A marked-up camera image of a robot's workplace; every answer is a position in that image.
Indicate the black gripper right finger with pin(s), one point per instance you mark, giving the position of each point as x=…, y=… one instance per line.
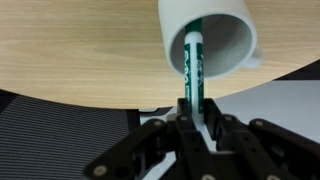
x=260, y=150

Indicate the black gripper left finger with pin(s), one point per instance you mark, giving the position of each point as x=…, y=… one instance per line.
x=160, y=150

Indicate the green and white marker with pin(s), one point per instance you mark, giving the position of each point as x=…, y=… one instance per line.
x=194, y=66

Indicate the black mesh office chair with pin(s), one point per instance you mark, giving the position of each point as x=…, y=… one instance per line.
x=60, y=136

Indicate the white ceramic mug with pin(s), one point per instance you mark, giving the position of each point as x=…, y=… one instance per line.
x=206, y=20

